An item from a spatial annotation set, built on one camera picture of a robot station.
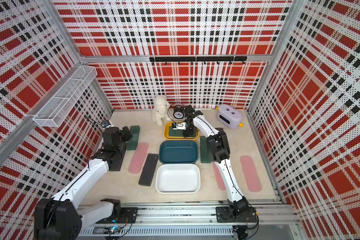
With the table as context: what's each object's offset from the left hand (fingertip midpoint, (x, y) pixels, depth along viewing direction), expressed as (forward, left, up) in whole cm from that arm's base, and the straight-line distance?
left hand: (125, 130), depth 84 cm
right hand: (+14, -36, -17) cm, 42 cm away
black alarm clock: (+27, -28, -14) cm, 42 cm away
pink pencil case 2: (-28, -51, -5) cm, 59 cm away
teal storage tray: (-3, -29, -21) cm, 36 cm away
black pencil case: (-17, -12, -19) cm, 28 cm away
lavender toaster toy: (+20, -65, -12) cm, 69 cm away
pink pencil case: (-8, -4, -20) cm, 22 cm away
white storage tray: (-21, -30, -20) cm, 41 cm away
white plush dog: (+21, -18, -2) cm, 28 cm away
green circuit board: (-45, -1, -18) cm, 49 cm away
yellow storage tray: (+10, -20, -16) cm, 28 cm away
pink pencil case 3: (-18, -73, -21) cm, 78 cm away
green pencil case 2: (+8, -28, -14) cm, 32 cm away
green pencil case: (-10, -46, -15) cm, 49 cm away
